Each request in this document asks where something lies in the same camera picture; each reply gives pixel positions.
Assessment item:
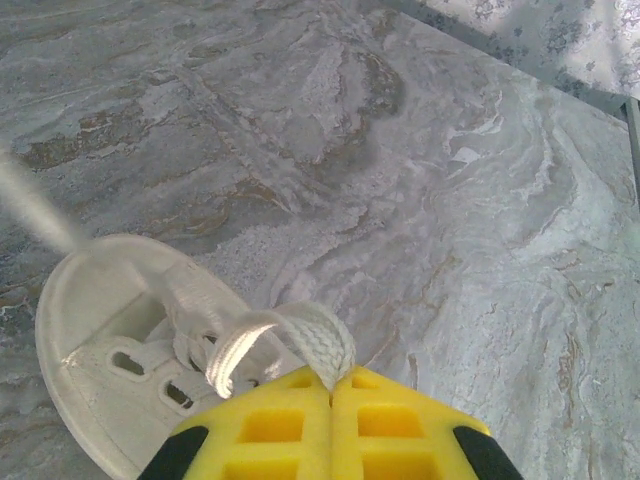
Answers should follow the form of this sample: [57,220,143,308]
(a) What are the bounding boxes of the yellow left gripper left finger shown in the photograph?
[143,366,335,480]

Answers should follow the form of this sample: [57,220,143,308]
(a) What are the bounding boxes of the thin grey metal frame bar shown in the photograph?
[377,0,640,114]

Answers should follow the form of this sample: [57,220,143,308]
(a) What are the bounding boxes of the white shoe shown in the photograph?
[34,233,311,480]

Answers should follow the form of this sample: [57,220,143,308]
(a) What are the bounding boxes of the aluminium table side rail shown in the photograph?
[622,96,640,207]

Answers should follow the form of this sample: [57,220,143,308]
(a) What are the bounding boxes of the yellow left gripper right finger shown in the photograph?
[331,365,525,480]

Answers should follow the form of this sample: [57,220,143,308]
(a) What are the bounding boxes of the white shoelace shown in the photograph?
[0,142,358,401]

